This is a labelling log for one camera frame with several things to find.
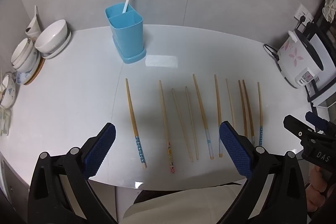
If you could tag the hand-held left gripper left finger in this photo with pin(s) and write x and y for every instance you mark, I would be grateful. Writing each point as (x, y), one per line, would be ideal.
(101, 150)

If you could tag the blue plastic utensil holder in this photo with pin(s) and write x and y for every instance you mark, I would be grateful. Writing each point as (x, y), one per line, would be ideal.
(126, 35)

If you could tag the white cloth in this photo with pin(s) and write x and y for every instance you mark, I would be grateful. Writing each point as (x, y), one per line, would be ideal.
(329, 3)

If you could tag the patterned white bowl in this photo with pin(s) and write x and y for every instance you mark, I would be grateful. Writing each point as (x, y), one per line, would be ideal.
(30, 62)

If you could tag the blue patterned plate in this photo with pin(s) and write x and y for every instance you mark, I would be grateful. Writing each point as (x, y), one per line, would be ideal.
(22, 78)

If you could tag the large white bowl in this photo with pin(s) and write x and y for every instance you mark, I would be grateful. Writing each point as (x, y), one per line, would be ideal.
(51, 36)

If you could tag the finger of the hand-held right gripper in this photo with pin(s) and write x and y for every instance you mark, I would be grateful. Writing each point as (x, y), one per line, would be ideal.
(294, 123)
(315, 119)

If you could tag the small white wall socket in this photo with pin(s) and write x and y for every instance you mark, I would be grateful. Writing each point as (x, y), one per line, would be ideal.
(303, 11)

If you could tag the person's right hand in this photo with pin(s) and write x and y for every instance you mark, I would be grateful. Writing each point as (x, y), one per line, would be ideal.
(316, 190)

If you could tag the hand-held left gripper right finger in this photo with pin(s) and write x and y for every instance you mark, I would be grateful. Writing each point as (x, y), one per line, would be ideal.
(235, 150)

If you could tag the white box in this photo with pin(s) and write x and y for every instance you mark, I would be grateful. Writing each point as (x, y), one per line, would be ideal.
(323, 92)

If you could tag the plain bamboo chopstick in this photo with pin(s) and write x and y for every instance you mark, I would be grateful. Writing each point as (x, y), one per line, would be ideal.
(242, 108)
(248, 108)

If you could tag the white bowl with triangle print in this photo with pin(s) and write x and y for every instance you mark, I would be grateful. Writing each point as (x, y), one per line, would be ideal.
(8, 90)

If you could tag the white flowered rice cooker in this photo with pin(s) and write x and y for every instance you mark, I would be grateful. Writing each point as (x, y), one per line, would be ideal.
(294, 56)

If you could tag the white jug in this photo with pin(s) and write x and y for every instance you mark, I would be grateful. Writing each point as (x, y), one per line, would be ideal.
(33, 26)

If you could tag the nested white bowl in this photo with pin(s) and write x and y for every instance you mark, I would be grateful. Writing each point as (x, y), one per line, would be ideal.
(21, 50)

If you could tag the translucent plastic packet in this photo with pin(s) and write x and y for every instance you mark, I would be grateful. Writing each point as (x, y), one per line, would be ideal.
(5, 121)

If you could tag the round wooden board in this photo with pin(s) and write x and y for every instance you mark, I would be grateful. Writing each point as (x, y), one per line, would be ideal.
(36, 71)

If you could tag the white plate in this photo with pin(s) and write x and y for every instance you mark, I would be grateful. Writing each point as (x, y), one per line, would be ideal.
(63, 47)

